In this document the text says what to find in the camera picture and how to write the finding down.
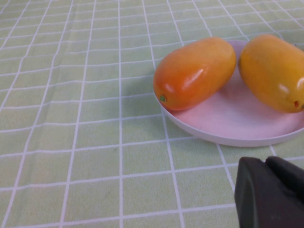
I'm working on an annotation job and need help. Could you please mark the yellow-orange toy mango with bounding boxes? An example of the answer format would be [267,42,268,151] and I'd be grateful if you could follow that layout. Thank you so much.
[238,34,304,114]

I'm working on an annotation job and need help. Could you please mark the orange-red toy mango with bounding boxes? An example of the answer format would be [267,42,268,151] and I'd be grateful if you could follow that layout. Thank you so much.
[153,37,237,112]

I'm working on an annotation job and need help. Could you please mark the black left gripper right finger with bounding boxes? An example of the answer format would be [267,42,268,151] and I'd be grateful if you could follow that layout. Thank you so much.
[265,155,304,204]

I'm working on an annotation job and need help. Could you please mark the pink round plate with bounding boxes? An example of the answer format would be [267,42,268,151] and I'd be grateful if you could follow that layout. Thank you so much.
[153,39,304,147]

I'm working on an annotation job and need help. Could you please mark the green checked tablecloth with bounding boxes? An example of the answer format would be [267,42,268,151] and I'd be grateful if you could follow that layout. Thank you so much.
[0,0,304,228]

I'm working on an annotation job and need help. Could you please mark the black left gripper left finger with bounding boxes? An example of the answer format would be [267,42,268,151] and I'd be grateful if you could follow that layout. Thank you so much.
[234,156,304,228]

